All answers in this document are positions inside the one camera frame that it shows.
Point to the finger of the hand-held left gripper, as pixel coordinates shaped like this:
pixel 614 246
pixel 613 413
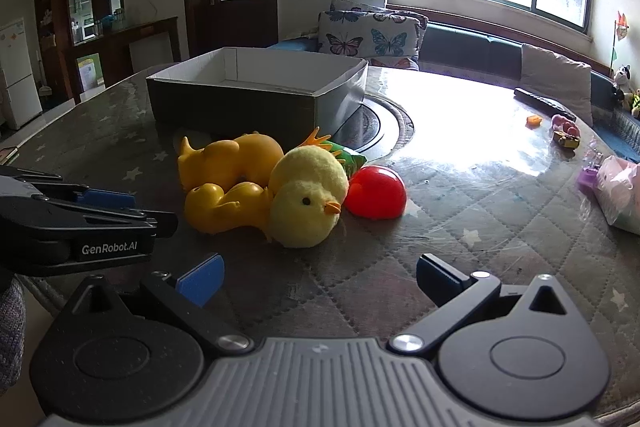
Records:
pixel 107 198
pixel 125 223

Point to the large butterfly print pillow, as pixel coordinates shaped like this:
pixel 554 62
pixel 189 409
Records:
pixel 370 38

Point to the dark wooden cabinet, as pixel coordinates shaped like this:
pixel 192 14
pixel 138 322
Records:
pixel 115 47

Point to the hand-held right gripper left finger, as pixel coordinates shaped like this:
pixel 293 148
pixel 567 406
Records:
pixel 202 279

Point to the yellow toy car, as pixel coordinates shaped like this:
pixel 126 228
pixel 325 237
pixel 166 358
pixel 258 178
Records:
pixel 567 140

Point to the pink and white plush bag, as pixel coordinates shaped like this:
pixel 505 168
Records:
pixel 622 197

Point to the red plastic ball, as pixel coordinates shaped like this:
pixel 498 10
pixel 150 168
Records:
pixel 375 192

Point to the grey cushion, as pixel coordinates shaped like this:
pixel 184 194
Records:
pixel 555 79

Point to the black remote control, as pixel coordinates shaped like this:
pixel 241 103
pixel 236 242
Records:
pixel 545 103

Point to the yellow plush chick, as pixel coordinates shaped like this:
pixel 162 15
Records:
pixel 305 202

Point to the purple plastic toy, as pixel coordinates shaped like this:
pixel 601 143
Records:
pixel 589 178

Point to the small pink toy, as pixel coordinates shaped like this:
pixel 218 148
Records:
pixel 562 123

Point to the yellow rubber duck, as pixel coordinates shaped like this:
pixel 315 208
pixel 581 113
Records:
pixel 235 207
pixel 250 154

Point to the small butterfly print pillow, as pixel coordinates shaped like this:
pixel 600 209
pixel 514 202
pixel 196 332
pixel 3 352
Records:
pixel 350 5

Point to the black and white cow plush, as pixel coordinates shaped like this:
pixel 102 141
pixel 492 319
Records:
pixel 622 79

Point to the grey cardboard box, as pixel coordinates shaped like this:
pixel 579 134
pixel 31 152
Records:
pixel 235 107

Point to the person's left forearm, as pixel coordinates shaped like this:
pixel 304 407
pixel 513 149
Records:
pixel 10 337

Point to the small colourful flag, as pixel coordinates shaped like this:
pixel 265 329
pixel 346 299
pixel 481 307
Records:
pixel 620 27

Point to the white refrigerator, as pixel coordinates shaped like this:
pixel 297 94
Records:
pixel 17 72

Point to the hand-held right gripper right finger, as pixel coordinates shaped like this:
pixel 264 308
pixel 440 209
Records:
pixel 440 277

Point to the grey quilted star tablecloth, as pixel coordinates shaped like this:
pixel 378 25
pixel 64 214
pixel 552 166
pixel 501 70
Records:
pixel 350 267

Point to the small orange toy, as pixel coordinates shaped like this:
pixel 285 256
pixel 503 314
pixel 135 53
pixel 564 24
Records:
pixel 534 121

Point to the dark teal sofa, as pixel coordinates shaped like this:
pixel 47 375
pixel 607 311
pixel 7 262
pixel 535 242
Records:
pixel 465 47

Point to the brown plush toy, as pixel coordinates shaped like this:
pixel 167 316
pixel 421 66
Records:
pixel 634 103

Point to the green plastic toy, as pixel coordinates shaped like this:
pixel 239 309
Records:
pixel 352 159

